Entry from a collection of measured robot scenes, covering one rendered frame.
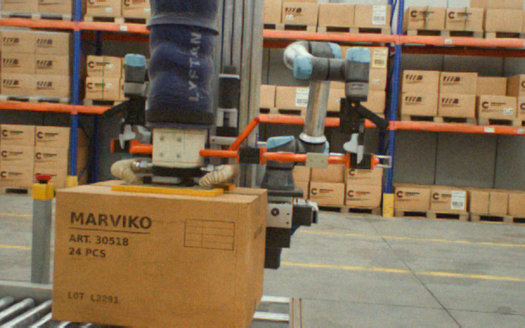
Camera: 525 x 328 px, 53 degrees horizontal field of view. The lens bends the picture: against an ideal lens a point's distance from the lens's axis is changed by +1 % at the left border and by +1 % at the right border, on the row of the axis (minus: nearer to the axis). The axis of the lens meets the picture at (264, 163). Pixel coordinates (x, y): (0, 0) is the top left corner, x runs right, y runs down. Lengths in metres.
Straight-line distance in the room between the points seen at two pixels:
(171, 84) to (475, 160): 9.38
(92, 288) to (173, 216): 0.34
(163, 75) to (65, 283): 0.70
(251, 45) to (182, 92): 0.85
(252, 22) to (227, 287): 1.33
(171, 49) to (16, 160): 8.51
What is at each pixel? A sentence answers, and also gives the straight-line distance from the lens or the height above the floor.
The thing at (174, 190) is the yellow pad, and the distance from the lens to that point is 1.63.
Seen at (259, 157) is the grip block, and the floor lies 1.20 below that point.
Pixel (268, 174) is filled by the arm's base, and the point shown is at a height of 1.10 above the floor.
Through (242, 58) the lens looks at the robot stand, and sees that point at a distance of 2.45.
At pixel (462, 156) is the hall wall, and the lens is 10.67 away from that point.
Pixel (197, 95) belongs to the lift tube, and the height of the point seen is 1.38.
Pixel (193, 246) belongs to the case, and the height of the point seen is 0.93.
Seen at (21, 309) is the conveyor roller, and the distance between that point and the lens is 2.37.
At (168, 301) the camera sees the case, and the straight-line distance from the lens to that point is 1.64.
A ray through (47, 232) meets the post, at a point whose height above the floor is 0.78.
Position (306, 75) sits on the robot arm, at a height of 1.47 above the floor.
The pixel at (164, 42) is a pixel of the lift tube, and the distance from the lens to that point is 1.72.
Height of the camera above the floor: 1.27
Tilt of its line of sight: 3 degrees down
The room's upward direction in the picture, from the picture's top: 3 degrees clockwise
